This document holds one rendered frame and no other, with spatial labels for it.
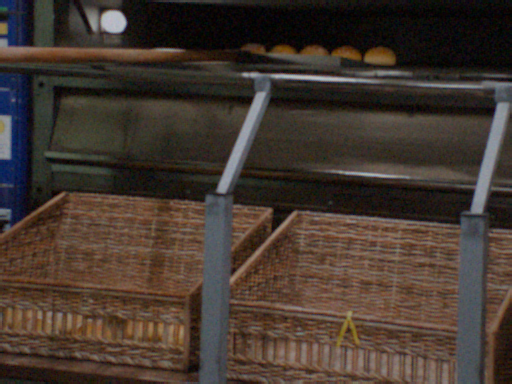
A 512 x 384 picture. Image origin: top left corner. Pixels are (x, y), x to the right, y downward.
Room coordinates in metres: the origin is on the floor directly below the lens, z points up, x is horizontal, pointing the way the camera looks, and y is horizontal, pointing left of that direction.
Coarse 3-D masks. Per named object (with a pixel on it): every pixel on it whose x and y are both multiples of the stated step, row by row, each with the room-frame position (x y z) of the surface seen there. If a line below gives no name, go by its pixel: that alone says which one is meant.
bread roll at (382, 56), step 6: (378, 48) 3.92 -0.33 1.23; (384, 48) 3.91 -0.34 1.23; (366, 54) 3.93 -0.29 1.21; (372, 54) 3.91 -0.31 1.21; (378, 54) 3.90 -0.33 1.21; (384, 54) 3.90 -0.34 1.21; (390, 54) 3.90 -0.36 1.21; (366, 60) 3.92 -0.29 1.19; (372, 60) 3.90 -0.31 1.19; (378, 60) 3.90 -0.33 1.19; (384, 60) 3.89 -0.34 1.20; (390, 60) 3.90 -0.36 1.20
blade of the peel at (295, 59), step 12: (252, 60) 3.48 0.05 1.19; (264, 60) 3.46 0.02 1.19; (276, 60) 3.45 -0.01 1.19; (288, 60) 3.44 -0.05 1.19; (300, 60) 3.43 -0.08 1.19; (312, 60) 3.41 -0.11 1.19; (324, 60) 3.40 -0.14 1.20; (336, 60) 3.39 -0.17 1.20; (348, 60) 3.45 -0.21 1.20; (360, 60) 3.55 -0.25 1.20
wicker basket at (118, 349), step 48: (0, 240) 2.86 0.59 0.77; (48, 240) 3.05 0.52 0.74; (96, 240) 3.06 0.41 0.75; (144, 240) 3.01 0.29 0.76; (192, 240) 2.97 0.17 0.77; (240, 240) 2.75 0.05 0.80; (0, 288) 2.64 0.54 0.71; (48, 288) 2.60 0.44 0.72; (96, 288) 2.56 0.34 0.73; (144, 288) 2.98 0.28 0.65; (192, 288) 2.53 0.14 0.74; (0, 336) 2.64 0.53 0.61; (48, 336) 2.60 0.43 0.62; (96, 336) 2.57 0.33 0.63; (144, 336) 2.53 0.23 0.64; (192, 336) 2.52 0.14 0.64
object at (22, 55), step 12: (0, 48) 2.38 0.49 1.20; (12, 48) 2.41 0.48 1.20; (24, 48) 2.45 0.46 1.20; (36, 48) 2.49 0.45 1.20; (48, 48) 2.54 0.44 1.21; (0, 60) 2.37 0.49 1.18; (12, 60) 2.41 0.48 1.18; (24, 60) 2.44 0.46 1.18; (36, 60) 2.48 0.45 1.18; (48, 60) 2.52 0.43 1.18; (60, 60) 2.56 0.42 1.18; (72, 60) 2.60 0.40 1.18; (84, 60) 2.65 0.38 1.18; (96, 60) 2.69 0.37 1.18; (108, 60) 2.74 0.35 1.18; (120, 60) 2.79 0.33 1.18; (132, 60) 2.84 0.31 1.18; (144, 60) 2.90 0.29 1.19; (156, 60) 2.95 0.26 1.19; (168, 60) 3.01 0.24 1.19; (180, 60) 3.07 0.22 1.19; (192, 60) 3.14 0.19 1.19; (204, 60) 3.21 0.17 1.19; (216, 60) 3.28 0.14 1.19; (228, 60) 3.35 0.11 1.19
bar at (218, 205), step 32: (0, 64) 2.78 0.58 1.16; (32, 64) 2.75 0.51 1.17; (64, 64) 2.73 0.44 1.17; (256, 96) 2.55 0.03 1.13; (256, 128) 2.51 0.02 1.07; (224, 192) 2.36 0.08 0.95; (480, 192) 2.23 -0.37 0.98; (224, 224) 2.35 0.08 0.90; (480, 224) 2.17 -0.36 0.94; (224, 256) 2.35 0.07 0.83; (480, 256) 2.17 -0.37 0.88; (224, 288) 2.35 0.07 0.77; (480, 288) 2.17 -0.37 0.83; (224, 320) 2.36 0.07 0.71; (480, 320) 2.17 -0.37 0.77; (224, 352) 2.36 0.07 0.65; (480, 352) 2.17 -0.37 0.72
